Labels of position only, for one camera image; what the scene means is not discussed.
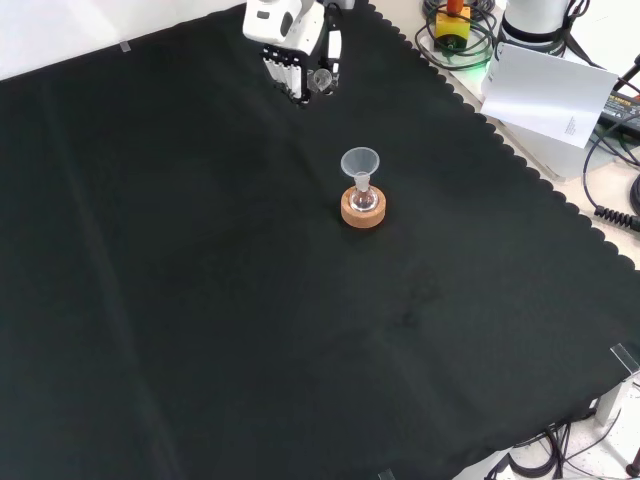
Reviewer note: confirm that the clear round-bottom flask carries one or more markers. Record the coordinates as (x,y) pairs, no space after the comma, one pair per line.
(363,199)

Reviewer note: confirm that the yellow stop button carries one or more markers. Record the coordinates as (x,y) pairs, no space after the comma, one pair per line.
(452,27)

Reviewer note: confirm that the clear glass graduated cylinder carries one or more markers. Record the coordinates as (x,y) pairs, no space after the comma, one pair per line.
(320,80)

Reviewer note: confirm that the black power adapter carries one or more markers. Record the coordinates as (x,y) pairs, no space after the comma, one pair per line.
(622,110)

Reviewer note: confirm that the black tripod leg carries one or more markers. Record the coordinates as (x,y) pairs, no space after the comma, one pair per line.
(627,75)

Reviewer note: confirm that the clear plastic funnel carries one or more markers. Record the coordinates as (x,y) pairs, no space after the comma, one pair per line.
(360,162)

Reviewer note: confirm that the black table cloth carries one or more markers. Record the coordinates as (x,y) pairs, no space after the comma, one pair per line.
(200,275)

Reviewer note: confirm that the clear tape strip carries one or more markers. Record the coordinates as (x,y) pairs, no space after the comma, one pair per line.
(386,475)
(125,47)
(626,357)

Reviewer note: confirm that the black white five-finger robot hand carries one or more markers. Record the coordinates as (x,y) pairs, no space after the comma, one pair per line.
(280,25)

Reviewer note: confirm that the pale white board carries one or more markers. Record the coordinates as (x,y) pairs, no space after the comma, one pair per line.
(545,95)

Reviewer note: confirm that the white bench frame bracket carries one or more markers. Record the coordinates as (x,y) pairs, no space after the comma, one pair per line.
(617,400)

